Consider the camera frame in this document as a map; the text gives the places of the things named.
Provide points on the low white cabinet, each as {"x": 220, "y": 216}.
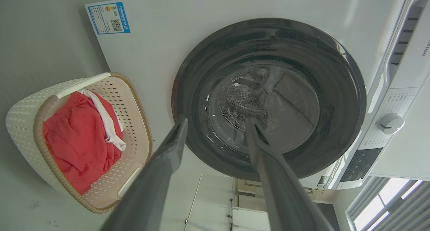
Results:
{"x": 250, "y": 221}

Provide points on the round dark washing machine door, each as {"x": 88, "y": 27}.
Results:
{"x": 329, "y": 100}

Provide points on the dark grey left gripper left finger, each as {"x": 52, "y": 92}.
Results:
{"x": 158, "y": 177}

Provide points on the white detergent drawer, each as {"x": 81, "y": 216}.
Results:
{"x": 408, "y": 46}

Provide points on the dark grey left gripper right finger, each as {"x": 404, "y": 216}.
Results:
{"x": 278, "y": 190}

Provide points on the white garment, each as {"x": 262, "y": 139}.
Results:
{"x": 109, "y": 123}

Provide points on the small dark sticker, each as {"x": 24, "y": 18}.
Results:
{"x": 323, "y": 181}

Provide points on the white round control knob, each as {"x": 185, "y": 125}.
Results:
{"x": 390, "y": 123}

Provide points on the red garment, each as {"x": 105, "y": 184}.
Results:
{"x": 75, "y": 143}

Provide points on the tall white cabinet door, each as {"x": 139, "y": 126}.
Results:
{"x": 210, "y": 204}

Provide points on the blue energy label sticker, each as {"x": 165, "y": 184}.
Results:
{"x": 109, "y": 18}

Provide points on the cream perforated laundry basket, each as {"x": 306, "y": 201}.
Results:
{"x": 132, "y": 123}

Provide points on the black display panel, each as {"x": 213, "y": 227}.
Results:
{"x": 361, "y": 163}

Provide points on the window with grey frame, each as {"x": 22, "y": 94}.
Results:
{"x": 386, "y": 207}

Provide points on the white washing machine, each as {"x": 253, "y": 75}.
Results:
{"x": 154, "y": 63}

